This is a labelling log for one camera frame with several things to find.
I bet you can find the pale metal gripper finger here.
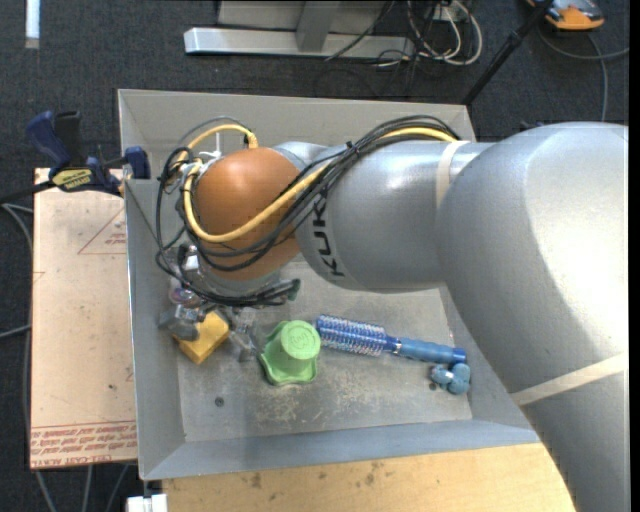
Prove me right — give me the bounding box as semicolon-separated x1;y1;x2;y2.
158;305;207;343
229;308;262;364

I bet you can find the yellow sponge block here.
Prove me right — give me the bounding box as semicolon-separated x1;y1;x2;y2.
172;310;232;366

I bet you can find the green plastic cup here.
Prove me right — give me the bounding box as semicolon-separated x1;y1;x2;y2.
258;319;323;387

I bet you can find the brown cardboard board, red print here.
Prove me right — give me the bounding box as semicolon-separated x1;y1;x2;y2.
29;167;139;471

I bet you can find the grey metal bin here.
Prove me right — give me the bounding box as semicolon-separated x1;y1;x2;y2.
117;88;542;482

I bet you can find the blue round hairbrush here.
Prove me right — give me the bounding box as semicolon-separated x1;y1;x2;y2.
314;313;468;366

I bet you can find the small blue toy animal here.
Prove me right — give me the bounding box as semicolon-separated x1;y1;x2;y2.
429;361;473;397

